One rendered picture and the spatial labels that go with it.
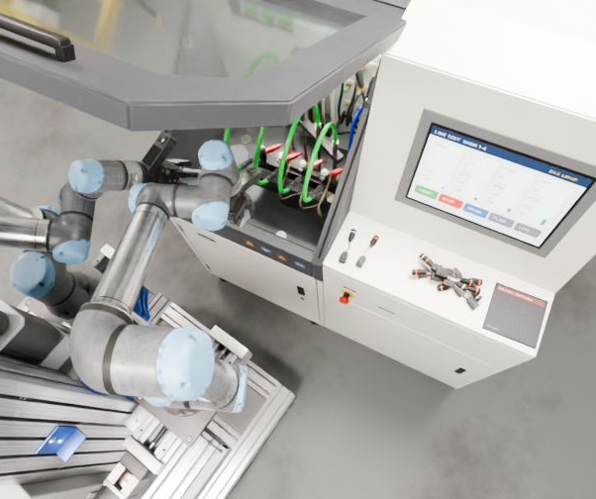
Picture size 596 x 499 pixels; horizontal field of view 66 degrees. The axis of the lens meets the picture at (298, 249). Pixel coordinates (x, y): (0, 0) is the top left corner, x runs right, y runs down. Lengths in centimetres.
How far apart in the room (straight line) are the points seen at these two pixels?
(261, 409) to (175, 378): 145
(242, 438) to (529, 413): 137
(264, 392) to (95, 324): 144
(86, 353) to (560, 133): 108
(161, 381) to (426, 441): 182
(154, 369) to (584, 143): 102
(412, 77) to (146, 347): 86
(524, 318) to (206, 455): 103
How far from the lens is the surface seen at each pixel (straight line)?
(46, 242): 119
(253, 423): 219
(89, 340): 82
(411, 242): 156
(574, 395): 268
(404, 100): 125
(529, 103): 119
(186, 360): 76
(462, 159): 131
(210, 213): 100
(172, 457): 150
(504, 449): 253
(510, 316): 155
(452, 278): 151
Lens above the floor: 239
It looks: 67 degrees down
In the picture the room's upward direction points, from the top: 10 degrees counter-clockwise
